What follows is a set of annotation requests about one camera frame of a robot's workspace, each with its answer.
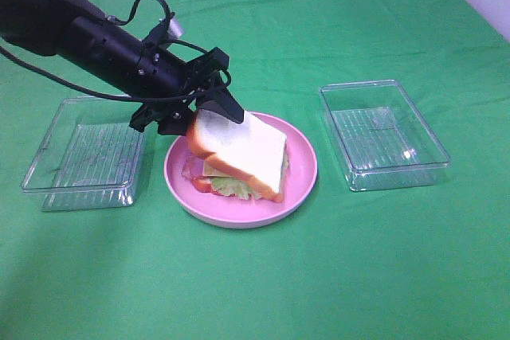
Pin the green lettuce leaf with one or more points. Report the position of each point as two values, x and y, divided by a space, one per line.
248 174

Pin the clear right plastic tray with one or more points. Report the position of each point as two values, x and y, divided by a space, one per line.
380 138

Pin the bread slice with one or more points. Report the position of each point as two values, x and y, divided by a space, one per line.
213 133
201 184

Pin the pink round plate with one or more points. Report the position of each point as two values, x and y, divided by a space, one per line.
233 213

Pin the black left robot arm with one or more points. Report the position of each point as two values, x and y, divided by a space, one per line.
83 34

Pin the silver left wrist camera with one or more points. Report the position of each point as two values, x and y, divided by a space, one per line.
170 28

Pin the yellow cheese slice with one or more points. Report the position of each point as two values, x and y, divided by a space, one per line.
209 171

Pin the clear left plastic tray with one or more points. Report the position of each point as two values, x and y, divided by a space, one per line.
89 158

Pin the clear plastic tray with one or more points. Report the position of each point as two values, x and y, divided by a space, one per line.
380 138
89 158

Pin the bacon strip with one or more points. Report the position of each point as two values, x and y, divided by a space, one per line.
193 167

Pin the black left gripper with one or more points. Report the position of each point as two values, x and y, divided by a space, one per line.
169 85

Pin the green tablecloth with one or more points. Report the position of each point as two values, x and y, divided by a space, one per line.
421 263

